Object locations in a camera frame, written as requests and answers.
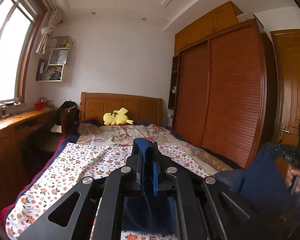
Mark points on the tied beige curtain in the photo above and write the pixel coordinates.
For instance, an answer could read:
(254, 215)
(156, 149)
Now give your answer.
(54, 20)

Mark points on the red bowl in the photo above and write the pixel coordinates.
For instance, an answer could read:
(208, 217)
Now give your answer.
(40, 105)

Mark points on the window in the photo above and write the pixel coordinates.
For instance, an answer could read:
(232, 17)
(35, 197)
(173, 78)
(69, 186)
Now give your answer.
(19, 24)

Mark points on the person right hand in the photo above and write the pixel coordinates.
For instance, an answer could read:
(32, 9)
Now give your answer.
(291, 172)

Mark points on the wooden louvered wardrobe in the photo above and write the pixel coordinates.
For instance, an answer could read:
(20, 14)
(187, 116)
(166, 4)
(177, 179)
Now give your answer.
(225, 79)

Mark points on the wooden desk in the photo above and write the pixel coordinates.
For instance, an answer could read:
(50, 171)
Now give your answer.
(26, 144)

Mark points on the wooden headboard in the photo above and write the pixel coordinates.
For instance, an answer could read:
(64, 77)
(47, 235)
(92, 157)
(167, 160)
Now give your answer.
(141, 109)

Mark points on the wooden door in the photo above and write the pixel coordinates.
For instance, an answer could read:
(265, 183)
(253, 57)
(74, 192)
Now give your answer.
(287, 52)

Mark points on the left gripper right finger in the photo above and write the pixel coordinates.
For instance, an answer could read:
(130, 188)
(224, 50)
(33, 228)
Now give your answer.
(155, 179)

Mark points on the orange print bed sheet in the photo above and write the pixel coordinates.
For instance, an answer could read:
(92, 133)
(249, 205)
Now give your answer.
(69, 167)

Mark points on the navy blue garment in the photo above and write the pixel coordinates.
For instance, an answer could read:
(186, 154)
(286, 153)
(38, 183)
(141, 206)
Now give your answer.
(260, 186)

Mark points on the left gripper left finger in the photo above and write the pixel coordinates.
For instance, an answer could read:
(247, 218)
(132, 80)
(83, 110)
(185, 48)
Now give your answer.
(139, 169)

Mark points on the yellow plush toy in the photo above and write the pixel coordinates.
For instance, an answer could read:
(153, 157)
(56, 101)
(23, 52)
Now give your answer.
(117, 117)

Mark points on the floral quilt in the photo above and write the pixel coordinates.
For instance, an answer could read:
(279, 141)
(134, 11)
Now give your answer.
(152, 137)

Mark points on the white wall shelf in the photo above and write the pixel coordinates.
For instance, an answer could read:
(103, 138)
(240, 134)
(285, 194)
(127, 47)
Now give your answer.
(52, 63)

